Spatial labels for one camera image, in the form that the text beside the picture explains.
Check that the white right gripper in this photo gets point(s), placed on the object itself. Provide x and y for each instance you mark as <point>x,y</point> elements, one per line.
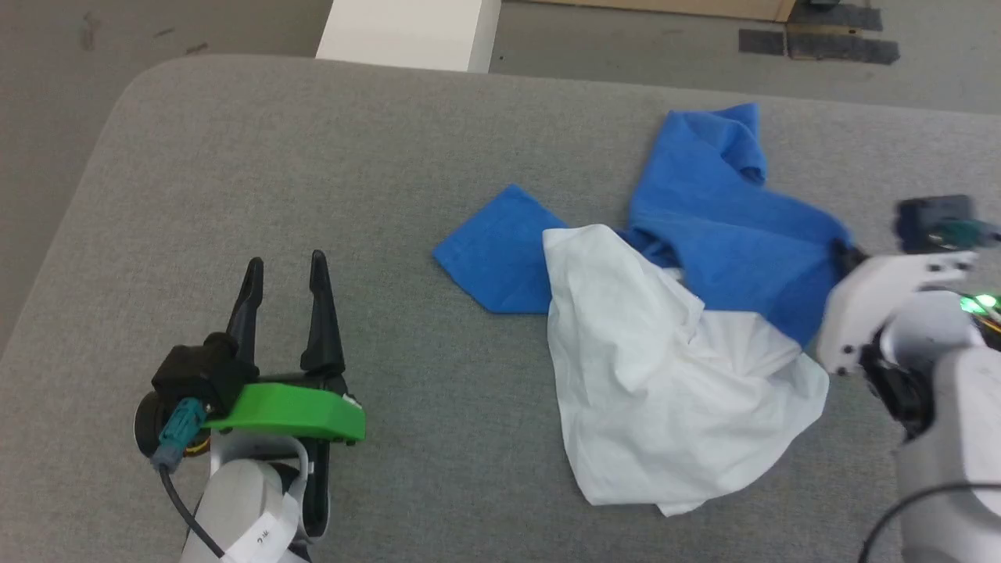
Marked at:
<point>868,305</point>

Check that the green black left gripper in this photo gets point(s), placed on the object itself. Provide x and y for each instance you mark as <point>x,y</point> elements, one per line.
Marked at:
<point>297,410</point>

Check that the blue and white garment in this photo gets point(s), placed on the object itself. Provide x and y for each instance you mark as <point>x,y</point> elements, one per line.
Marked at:
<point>665,375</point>

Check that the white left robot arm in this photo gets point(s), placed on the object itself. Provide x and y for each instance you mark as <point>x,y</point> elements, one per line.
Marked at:
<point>238,500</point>

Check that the grey fabric sofa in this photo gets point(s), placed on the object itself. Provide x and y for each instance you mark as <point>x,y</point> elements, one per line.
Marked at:
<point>391,195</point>

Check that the large black floor tape patch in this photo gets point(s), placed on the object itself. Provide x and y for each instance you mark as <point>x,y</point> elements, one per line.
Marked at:
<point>841,47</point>

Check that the white box behind table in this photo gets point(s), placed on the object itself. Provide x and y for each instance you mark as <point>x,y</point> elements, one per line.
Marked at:
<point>407,31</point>

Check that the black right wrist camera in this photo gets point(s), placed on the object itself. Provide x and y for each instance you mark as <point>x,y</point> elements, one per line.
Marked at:
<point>931,219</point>

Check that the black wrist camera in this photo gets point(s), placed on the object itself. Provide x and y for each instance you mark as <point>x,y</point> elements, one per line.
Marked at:
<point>931,219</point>
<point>195,375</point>

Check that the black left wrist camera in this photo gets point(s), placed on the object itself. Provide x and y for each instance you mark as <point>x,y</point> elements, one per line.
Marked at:
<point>195,375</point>

